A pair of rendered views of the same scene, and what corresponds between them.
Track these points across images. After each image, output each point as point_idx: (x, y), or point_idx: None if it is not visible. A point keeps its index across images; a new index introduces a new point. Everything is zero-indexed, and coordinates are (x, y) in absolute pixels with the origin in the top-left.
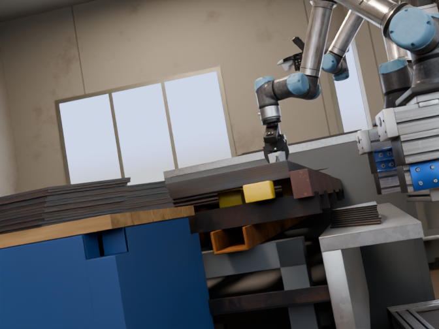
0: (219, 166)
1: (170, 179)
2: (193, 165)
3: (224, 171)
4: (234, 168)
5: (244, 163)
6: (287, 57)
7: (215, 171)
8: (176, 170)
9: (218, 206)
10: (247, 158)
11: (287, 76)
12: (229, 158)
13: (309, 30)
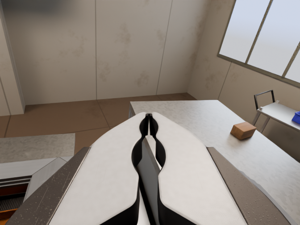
0: (145, 145)
1: (130, 112)
2: None
3: (146, 154)
4: (150, 164)
5: (156, 173)
6: (30, 199)
7: (143, 145)
8: (132, 110)
9: (137, 172)
10: (158, 173)
11: None
12: (151, 150)
13: None
